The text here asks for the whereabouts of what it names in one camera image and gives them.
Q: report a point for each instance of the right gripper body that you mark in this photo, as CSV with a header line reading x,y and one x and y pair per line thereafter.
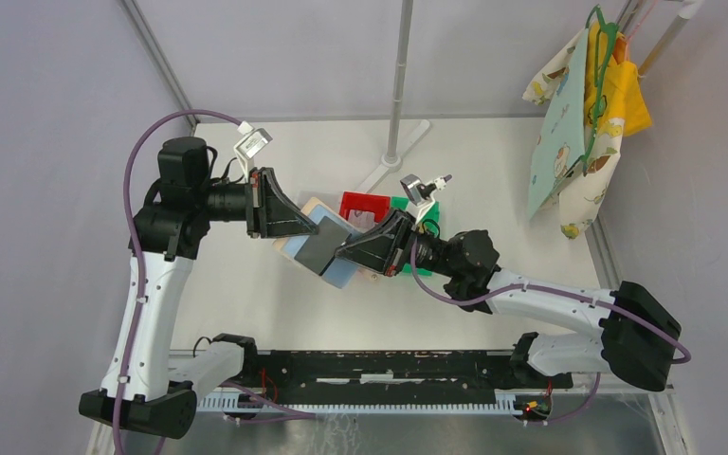
x,y
398,253

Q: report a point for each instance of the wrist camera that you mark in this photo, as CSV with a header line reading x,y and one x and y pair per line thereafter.
x,y
421,195
252,141

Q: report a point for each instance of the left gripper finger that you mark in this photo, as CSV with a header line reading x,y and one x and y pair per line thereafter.
x,y
292,226
275,204

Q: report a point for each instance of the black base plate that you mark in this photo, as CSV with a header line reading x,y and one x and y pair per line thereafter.
x,y
390,377

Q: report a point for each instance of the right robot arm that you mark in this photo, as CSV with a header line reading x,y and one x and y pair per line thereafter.
x,y
623,331

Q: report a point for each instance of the white pole stand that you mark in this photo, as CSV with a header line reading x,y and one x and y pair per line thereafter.
x,y
397,148

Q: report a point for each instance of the black card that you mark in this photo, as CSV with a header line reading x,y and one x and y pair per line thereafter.
x,y
318,251

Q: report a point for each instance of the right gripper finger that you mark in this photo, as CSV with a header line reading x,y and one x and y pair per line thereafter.
x,y
380,235
375,255

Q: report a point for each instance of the hanging patterned cloth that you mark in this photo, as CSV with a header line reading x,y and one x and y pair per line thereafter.
x,y
556,179

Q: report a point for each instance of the beige card holder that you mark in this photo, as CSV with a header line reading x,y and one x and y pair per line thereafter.
x,y
341,272

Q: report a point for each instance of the red plastic bin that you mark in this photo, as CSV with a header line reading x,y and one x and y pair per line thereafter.
x,y
364,210

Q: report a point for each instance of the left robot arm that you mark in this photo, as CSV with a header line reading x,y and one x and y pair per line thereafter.
x,y
141,392

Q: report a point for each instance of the white hanger rail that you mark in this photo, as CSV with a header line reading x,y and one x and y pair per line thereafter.
x,y
687,11

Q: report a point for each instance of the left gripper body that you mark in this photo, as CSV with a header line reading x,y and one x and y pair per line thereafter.
x,y
254,204

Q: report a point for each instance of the clear plastic bin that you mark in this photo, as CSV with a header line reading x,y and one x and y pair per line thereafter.
x,y
331,199

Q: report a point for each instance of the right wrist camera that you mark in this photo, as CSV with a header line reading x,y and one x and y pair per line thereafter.
x,y
421,195

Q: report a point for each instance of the green clothes hanger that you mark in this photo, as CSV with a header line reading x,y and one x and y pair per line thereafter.
x,y
598,141

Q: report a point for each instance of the yellow hanging garment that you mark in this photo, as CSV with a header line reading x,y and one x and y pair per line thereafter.
x,y
621,95

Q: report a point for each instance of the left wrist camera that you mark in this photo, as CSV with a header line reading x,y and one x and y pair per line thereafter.
x,y
252,141

